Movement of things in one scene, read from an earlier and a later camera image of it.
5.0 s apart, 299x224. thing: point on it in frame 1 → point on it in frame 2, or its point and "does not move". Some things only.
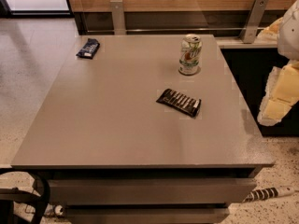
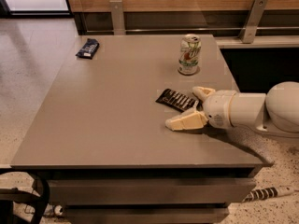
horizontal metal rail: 172,29 does not move
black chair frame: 9,195 does not move
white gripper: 290,32 → 217,107
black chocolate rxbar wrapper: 180,102 does not move
